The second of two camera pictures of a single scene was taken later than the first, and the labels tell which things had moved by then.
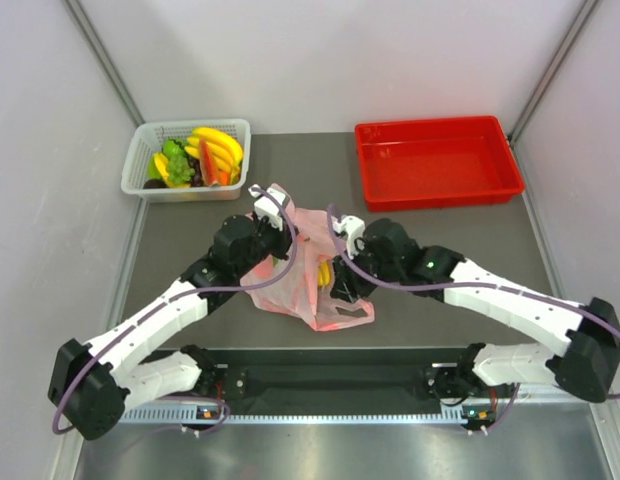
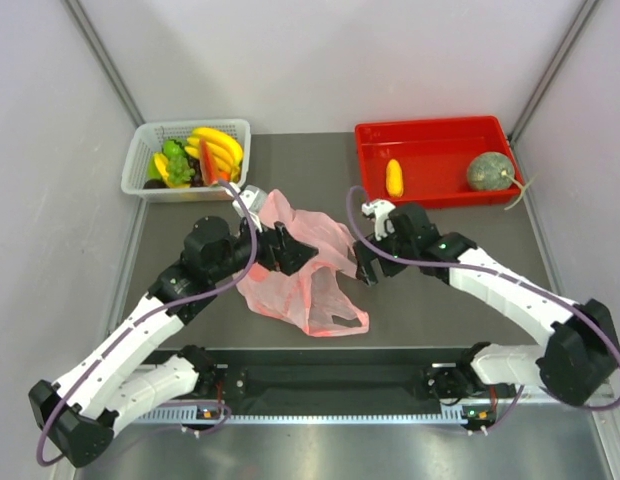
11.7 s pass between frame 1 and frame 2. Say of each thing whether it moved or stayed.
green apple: stayed
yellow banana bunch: stayed
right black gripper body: moved
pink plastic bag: stayed
